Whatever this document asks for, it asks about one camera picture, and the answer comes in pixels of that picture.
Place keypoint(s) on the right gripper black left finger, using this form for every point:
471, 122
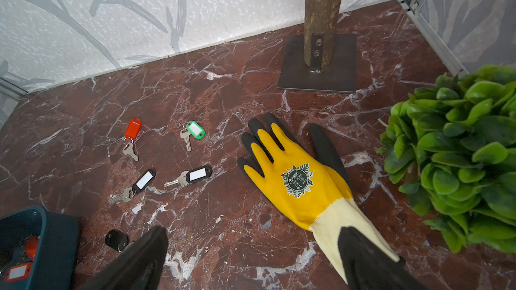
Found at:
139, 267

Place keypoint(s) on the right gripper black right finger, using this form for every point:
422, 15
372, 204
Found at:
367, 267

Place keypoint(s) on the teal plastic storage box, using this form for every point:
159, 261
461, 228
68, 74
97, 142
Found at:
54, 263

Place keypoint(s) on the black key tag with label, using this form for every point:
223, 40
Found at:
188, 177

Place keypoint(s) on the red key tag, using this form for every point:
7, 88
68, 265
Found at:
30, 246
130, 137
18, 272

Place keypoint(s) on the small black key fob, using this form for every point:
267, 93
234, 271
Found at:
117, 240

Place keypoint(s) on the black key tag on table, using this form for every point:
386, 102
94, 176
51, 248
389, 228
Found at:
138, 187

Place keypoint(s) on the yellow black work glove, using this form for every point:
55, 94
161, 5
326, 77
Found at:
310, 191

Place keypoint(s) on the green artificial plant ball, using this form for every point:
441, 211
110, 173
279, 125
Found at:
450, 148

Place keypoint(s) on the pink blossom artificial tree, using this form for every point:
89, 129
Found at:
320, 59

